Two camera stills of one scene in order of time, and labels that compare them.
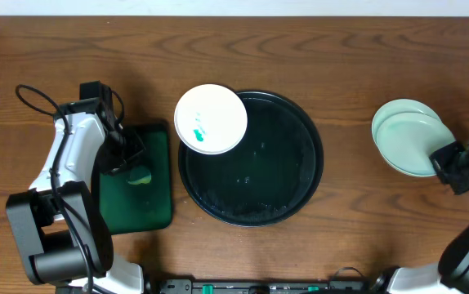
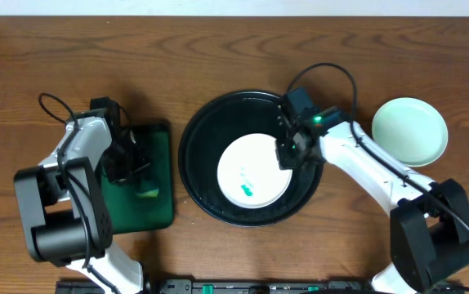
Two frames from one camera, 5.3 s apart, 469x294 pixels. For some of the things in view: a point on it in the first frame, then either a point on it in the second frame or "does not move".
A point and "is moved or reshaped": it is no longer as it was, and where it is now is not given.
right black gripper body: x=456 y=169 to x=292 y=154
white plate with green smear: x=211 y=119 to x=249 y=172
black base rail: x=331 y=287 does not move
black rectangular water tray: x=138 y=197 does not move
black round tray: x=268 y=176 does not move
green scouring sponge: x=140 y=175 to x=152 y=193
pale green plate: x=408 y=132 is moved or reshaped
